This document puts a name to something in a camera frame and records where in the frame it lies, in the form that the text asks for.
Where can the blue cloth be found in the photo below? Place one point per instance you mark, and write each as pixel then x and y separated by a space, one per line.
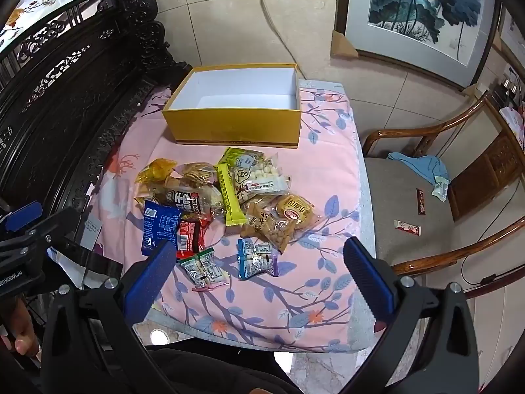
pixel 422 166

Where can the person's left hand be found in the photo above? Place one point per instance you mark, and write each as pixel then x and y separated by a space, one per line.
pixel 18 332

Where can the framed lotus painting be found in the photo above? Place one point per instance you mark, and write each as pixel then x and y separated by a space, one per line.
pixel 410 8

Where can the blue purple candy packet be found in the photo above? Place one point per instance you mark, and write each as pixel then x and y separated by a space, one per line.
pixel 256 259

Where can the cardboard corner protector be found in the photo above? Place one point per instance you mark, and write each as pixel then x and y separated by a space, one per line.
pixel 475 91
pixel 343 45

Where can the dark brown snack packet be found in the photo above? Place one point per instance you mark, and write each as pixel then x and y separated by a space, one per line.
pixel 180 200

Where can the wooden armchair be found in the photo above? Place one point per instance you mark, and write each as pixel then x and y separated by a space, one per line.
pixel 393 201

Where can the white paper sheet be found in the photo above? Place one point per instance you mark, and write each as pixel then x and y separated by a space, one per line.
pixel 89 232

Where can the brown peanut snack packet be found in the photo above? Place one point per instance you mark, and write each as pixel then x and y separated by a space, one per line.
pixel 277 232

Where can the green pink candy packet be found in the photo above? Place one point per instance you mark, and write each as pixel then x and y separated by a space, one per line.
pixel 203 271

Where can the long yellow-green snack packet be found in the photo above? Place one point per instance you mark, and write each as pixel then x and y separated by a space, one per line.
pixel 229 202

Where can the blue snack packet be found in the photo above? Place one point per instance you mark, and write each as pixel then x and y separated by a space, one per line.
pixel 160 225

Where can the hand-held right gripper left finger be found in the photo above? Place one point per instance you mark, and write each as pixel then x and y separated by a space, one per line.
pixel 154 281

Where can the clear packet of white balls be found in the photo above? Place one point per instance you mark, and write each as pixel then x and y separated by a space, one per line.
pixel 262 178

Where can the dark carved wooden bench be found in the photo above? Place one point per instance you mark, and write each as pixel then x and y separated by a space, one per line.
pixel 61 90

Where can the red white candy packet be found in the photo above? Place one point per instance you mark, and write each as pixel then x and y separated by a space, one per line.
pixel 407 227

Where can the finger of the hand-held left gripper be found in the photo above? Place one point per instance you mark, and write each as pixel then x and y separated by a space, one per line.
pixel 61 225
pixel 22 215

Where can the yellow cardboard box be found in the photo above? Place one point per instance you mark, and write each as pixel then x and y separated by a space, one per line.
pixel 229 128

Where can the red snack packet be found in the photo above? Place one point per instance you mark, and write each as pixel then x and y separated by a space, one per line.
pixel 190 236

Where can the dark red snack bar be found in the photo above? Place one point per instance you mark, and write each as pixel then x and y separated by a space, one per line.
pixel 421 202

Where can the green white small packet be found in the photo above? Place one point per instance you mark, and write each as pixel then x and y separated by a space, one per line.
pixel 441 188

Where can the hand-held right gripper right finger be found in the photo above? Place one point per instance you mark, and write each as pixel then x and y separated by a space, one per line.
pixel 369 285

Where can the small bread packet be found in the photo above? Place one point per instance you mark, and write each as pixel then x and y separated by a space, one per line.
pixel 296 213

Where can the orange translucent snack packet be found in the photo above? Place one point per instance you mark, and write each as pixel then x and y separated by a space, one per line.
pixel 158 172

